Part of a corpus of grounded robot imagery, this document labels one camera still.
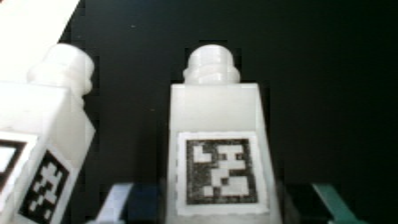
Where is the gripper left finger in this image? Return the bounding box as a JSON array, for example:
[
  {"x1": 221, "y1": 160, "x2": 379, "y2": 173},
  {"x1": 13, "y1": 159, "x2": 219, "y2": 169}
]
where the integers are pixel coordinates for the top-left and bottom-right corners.
[{"x1": 87, "y1": 182, "x2": 160, "y2": 224}]

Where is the white leg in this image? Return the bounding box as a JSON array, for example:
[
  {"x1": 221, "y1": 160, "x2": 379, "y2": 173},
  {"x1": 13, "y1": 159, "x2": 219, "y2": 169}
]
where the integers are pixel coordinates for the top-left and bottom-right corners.
[
  {"x1": 0, "y1": 44, "x2": 94, "y2": 224},
  {"x1": 165, "y1": 45, "x2": 283, "y2": 224}
]

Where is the white square tabletop part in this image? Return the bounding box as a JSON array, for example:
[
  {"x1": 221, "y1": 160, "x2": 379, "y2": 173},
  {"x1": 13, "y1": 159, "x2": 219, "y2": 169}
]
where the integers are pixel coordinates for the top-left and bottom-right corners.
[{"x1": 0, "y1": 0, "x2": 80, "y2": 82}]

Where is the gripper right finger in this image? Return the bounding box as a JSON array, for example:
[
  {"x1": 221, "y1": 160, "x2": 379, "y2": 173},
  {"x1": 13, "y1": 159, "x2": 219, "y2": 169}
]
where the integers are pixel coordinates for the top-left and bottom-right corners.
[{"x1": 283, "y1": 181, "x2": 372, "y2": 224}]

